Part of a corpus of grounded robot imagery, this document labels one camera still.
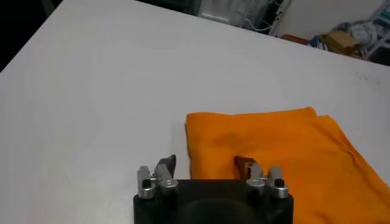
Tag grey pile of clothes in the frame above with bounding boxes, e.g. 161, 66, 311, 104
335, 18, 385, 51

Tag orange t-shirt white print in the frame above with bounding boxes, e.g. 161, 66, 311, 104
185, 107, 390, 224

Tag stacked large cardboard boxes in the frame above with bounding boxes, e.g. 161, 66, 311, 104
322, 30, 366, 58

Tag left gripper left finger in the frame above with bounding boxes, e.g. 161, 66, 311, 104
136, 154, 179, 200

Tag white metal jug rack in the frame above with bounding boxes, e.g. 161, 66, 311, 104
237, 0, 292, 35

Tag white water dispenser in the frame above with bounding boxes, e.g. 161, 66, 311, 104
197, 0, 241, 25

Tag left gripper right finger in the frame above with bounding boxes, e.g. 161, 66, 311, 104
233, 155, 289, 199

